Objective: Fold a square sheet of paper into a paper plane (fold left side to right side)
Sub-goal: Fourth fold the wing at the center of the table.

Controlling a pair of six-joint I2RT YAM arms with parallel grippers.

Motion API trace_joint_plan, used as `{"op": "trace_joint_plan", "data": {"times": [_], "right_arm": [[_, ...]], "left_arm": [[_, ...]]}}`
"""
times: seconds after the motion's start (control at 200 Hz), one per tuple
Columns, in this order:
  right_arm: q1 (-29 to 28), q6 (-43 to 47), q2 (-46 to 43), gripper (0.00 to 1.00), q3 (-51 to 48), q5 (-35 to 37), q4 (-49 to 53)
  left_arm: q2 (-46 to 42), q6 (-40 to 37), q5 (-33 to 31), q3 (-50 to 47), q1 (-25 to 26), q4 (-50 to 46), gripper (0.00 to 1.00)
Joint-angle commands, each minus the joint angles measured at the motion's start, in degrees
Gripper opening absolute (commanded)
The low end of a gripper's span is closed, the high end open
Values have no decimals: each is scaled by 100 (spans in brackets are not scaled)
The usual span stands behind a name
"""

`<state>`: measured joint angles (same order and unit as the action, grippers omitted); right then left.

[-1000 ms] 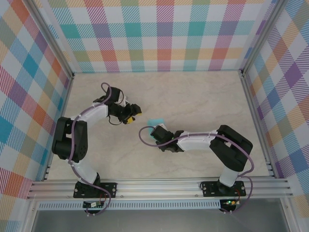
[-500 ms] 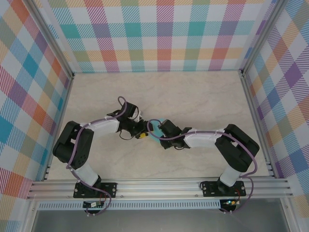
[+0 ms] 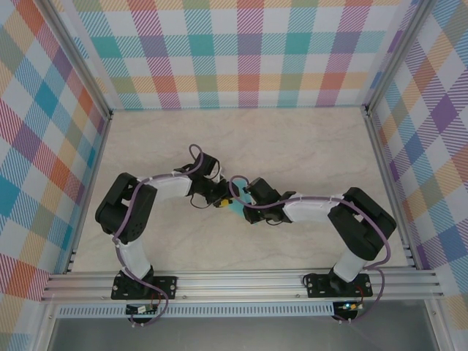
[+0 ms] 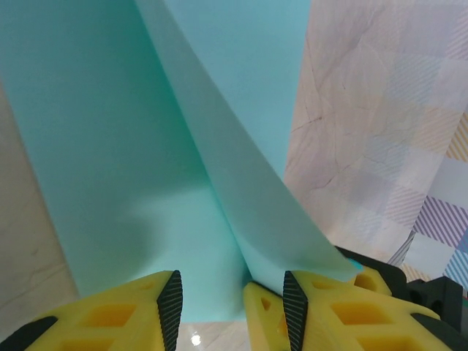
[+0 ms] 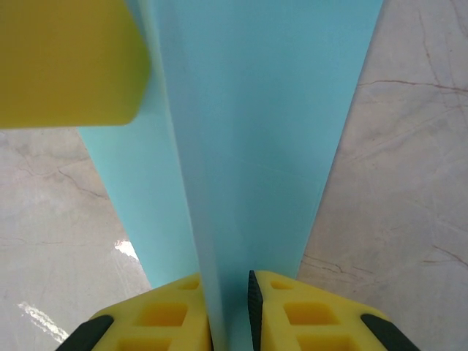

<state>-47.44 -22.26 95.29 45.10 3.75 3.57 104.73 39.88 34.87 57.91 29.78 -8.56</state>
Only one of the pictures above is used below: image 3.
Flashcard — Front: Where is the light blue paper sheet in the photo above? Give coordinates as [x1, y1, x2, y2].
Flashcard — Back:
[227, 176, 257, 221]

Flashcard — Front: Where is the grey metal sheet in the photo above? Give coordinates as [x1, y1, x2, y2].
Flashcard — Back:
[47, 316, 439, 351]

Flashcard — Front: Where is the left small circuit board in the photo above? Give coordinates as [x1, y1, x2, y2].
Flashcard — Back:
[126, 304, 158, 315]

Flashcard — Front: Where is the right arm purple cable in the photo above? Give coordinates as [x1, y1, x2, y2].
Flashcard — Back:
[228, 175, 391, 325]

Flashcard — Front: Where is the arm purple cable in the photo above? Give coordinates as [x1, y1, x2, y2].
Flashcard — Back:
[113, 143, 206, 328]
[228, 175, 391, 325]

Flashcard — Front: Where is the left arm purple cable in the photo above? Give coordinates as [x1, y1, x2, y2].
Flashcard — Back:
[113, 143, 206, 328]

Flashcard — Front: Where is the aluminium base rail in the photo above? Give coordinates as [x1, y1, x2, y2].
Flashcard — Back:
[39, 268, 445, 303]

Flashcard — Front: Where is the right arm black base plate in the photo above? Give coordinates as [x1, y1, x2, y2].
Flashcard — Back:
[306, 273, 373, 299]

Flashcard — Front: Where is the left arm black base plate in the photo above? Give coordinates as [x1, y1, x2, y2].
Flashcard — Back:
[111, 276, 178, 301]

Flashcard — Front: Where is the perforated metal cable tray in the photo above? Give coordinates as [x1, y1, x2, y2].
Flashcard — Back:
[56, 305, 336, 318]

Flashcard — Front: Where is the aluminium side rail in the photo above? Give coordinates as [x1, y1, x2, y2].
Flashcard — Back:
[64, 109, 113, 275]
[363, 105, 418, 270]

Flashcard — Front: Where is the aluminium frame post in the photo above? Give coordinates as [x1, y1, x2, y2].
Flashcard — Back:
[365, 0, 432, 110]
[42, 0, 113, 118]

